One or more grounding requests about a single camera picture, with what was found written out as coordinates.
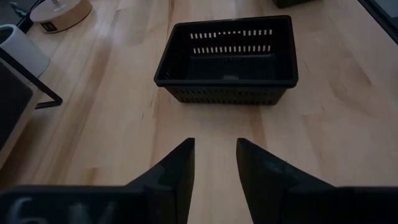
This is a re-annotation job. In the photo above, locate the black frame wooden shelf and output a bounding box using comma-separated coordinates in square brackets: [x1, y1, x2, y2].
[0, 46, 63, 170]

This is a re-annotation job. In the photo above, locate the white cylindrical container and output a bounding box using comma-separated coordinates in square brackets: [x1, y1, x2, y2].
[29, 0, 93, 34]

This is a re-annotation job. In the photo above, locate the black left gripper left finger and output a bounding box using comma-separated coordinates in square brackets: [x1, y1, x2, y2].
[125, 138, 196, 224]

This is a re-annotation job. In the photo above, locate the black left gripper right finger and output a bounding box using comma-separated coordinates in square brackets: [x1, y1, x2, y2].
[236, 138, 336, 224]

